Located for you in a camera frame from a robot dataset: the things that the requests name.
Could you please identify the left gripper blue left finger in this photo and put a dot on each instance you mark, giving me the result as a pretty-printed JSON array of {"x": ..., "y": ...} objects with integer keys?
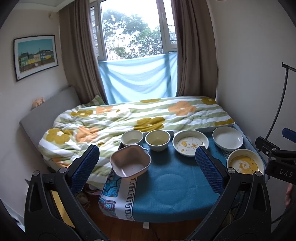
[{"x": 81, "y": 168}]

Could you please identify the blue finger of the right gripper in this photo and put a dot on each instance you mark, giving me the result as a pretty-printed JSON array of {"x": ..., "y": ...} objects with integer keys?
[{"x": 289, "y": 134}]

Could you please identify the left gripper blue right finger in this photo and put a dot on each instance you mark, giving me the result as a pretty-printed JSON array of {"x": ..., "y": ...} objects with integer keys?
[{"x": 212, "y": 168}]

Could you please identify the yellow bear deep plate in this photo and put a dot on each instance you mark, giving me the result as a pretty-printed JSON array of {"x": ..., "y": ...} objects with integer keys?
[{"x": 245, "y": 161}]

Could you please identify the plain white deep plate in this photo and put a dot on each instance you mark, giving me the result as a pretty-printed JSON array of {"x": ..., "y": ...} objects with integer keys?
[{"x": 227, "y": 138}]

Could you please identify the duck cartoon deep plate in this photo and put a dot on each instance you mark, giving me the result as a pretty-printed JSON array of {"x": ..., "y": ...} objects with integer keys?
[{"x": 186, "y": 142}]

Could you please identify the pink square bowl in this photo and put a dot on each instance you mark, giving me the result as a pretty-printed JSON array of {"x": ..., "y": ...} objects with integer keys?
[{"x": 131, "y": 161}]

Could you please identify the white ribbed bowl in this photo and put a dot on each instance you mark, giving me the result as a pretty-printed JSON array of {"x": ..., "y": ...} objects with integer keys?
[{"x": 132, "y": 137}]

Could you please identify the cream round bowl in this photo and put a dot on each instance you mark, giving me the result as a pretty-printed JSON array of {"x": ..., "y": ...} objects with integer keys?
[{"x": 158, "y": 140}]

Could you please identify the person right hand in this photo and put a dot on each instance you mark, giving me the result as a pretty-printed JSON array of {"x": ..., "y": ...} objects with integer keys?
[{"x": 290, "y": 195}]

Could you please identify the blue patterned tablecloth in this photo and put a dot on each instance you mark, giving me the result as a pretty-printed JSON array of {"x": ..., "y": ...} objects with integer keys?
[{"x": 172, "y": 189}]

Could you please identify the floral striped duvet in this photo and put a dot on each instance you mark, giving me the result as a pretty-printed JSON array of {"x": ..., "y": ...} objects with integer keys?
[{"x": 75, "y": 129}]

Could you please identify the grey bed headboard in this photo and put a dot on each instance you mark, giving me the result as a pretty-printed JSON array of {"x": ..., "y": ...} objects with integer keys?
[{"x": 41, "y": 118}]

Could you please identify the green striped pillow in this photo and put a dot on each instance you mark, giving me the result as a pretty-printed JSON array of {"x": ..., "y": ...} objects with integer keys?
[{"x": 96, "y": 101}]

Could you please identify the small plush toy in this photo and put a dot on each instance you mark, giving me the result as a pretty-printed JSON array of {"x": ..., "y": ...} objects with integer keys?
[{"x": 37, "y": 102}]

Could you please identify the left brown curtain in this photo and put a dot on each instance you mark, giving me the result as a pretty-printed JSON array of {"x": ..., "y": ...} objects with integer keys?
[{"x": 77, "y": 49}]

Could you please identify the brown curtain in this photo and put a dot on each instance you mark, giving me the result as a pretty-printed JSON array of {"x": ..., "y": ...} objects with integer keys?
[
  {"x": 77, "y": 49},
  {"x": 196, "y": 49}
]

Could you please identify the right brown curtain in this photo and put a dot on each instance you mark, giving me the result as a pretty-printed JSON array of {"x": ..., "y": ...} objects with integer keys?
[{"x": 196, "y": 49}]

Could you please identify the light blue window cloth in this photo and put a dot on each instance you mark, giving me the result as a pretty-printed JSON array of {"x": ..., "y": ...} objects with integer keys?
[{"x": 131, "y": 80}]

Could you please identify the framed town picture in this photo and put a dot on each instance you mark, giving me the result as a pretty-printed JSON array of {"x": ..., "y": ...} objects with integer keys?
[{"x": 34, "y": 54}]

